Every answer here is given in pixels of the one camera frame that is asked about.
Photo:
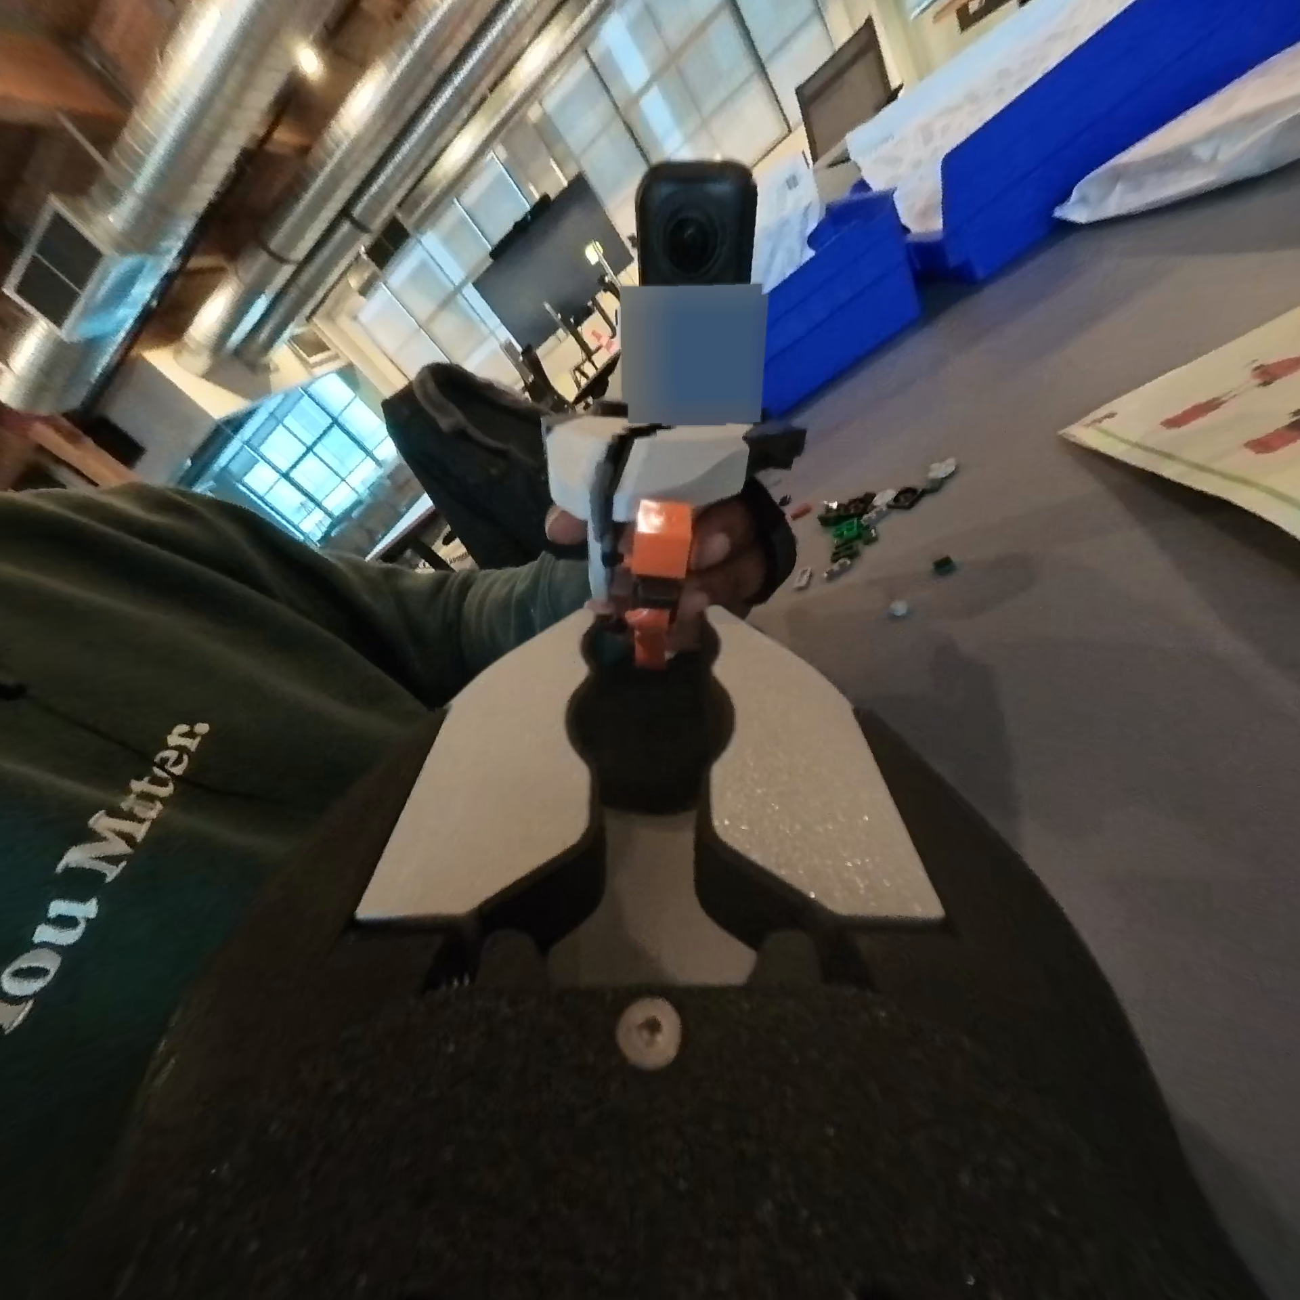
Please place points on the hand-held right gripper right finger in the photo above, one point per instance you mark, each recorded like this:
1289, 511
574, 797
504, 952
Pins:
823, 813

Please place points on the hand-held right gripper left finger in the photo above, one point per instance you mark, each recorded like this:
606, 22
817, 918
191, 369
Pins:
478, 813

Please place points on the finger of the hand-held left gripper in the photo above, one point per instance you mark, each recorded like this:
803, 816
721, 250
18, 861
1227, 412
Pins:
701, 462
578, 479

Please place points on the orange pumpkin face brick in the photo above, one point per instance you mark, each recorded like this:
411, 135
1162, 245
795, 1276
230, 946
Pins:
660, 539

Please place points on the pile of toy bricks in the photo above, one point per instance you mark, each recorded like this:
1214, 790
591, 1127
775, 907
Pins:
863, 508

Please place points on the white instruction booklet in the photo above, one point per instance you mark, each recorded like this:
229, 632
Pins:
1219, 417

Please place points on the person's left forearm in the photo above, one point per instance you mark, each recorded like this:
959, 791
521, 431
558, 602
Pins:
467, 610

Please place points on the person's left hand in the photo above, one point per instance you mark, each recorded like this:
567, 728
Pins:
741, 550

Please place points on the black display screen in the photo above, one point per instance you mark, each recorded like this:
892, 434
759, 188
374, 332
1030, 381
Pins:
549, 254

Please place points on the blue plastic bin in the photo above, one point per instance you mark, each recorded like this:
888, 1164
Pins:
843, 305
1097, 143

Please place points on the grey office chair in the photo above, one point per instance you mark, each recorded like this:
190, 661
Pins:
843, 92

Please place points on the white paper bag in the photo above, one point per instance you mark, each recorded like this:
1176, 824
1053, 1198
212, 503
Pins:
1199, 163

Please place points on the white ceiling vent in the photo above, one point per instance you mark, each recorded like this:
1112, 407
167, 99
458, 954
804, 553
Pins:
51, 265

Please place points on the silver air duct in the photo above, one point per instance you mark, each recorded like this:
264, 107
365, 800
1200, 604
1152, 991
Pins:
244, 143

